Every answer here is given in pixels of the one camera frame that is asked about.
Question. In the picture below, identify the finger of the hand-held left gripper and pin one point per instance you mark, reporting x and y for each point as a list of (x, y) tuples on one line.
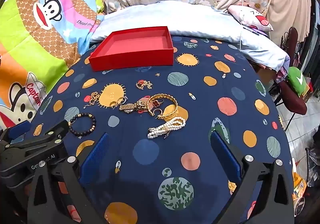
[(18, 130), (53, 132)]

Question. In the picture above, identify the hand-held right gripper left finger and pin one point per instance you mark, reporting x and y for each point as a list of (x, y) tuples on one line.
[(96, 153)]

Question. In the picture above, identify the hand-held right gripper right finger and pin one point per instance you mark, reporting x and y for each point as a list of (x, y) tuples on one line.
[(225, 155)]

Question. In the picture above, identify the gold watch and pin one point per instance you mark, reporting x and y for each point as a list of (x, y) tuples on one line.
[(127, 107)]

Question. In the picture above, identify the gold bangle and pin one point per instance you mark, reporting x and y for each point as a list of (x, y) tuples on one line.
[(162, 95)]

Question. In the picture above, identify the red shallow box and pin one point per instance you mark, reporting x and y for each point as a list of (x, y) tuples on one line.
[(140, 43)]

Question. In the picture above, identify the navy planet print blanket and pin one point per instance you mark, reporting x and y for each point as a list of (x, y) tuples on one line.
[(155, 176)]

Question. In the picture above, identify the orange cardboard box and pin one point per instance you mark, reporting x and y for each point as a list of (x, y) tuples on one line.
[(298, 185)]

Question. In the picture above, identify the monkey printed blanket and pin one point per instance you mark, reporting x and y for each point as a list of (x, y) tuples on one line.
[(37, 46)]

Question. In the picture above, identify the dark red chair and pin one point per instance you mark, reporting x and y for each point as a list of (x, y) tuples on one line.
[(293, 101)]

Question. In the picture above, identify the purple notebook with pen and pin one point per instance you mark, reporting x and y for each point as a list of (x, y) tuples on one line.
[(255, 30)]

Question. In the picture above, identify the pink plush pillow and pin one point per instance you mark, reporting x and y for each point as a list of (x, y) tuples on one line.
[(247, 17)]

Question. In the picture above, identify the light blue pillow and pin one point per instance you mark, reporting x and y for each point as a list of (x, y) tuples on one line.
[(195, 18)]

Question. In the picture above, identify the beige curtain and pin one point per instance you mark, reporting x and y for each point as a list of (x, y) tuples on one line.
[(287, 1)]

